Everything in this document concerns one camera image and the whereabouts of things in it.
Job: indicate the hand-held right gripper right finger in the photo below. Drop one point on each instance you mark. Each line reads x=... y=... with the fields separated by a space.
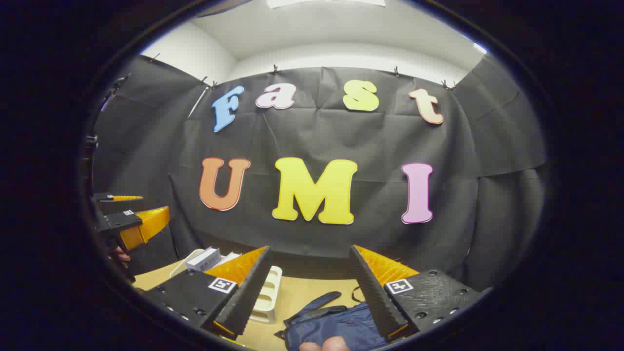
x=375 y=297

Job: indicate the white plastic bookshelf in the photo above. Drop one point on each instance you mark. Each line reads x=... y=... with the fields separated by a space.
x=268 y=292

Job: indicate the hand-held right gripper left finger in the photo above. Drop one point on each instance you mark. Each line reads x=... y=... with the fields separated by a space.
x=248 y=292

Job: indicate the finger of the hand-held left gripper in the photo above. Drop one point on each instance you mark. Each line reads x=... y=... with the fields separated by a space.
x=146 y=224
x=117 y=197

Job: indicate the ceiling light panel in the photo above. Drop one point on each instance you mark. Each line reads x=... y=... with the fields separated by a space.
x=326 y=2

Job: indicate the blue schoolbag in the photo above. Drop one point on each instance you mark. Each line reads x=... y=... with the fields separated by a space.
x=336 y=324

